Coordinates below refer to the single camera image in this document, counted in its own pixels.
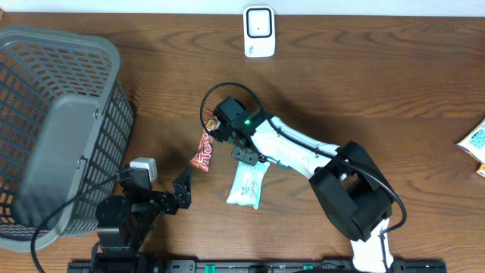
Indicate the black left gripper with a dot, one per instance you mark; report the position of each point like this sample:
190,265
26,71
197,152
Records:
169,205

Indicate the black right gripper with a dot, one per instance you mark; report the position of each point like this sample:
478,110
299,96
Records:
247,158

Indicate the red chocolate bar wrapper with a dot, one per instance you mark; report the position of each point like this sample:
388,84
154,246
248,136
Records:
203,156

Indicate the light green tissue pack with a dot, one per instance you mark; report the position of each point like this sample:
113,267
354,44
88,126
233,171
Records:
247,184

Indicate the yellow snack bag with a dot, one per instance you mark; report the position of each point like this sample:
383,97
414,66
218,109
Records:
474,142

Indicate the blue mouthwash bottle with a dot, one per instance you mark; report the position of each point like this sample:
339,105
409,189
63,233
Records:
279,163

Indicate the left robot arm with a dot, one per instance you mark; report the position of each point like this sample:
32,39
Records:
125,220

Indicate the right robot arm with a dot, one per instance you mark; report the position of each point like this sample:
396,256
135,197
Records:
355,196

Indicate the white barcode scanner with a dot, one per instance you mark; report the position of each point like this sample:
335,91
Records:
259,32

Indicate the grey plastic shopping basket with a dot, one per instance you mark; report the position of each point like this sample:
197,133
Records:
65,125

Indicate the orange packet at edge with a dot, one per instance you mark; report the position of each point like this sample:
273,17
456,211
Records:
481,170

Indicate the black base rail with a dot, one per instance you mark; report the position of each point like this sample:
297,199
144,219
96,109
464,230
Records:
192,266

